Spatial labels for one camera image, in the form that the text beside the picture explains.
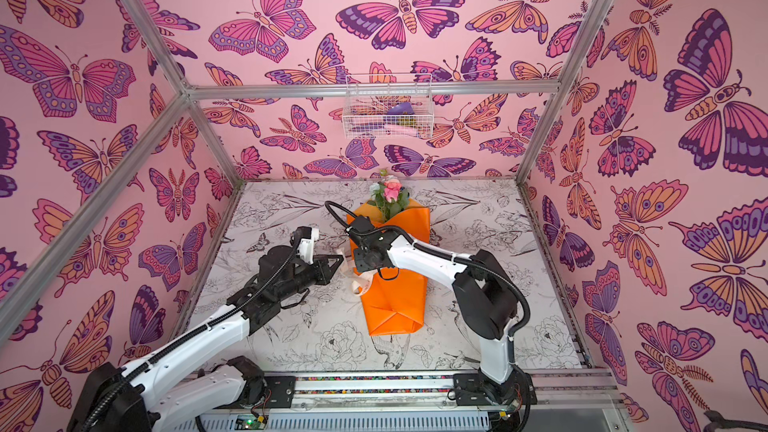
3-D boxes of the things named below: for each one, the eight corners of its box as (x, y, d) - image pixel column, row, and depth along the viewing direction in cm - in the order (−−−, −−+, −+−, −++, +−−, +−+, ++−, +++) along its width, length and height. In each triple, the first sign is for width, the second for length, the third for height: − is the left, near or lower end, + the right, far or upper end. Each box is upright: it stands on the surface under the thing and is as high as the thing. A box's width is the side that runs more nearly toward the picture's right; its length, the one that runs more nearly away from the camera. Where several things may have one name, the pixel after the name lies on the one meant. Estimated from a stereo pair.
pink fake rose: (387, 221, 107) (386, 210, 102) (368, 204, 113) (367, 192, 107) (412, 204, 112) (413, 192, 107) (393, 188, 118) (393, 176, 113)
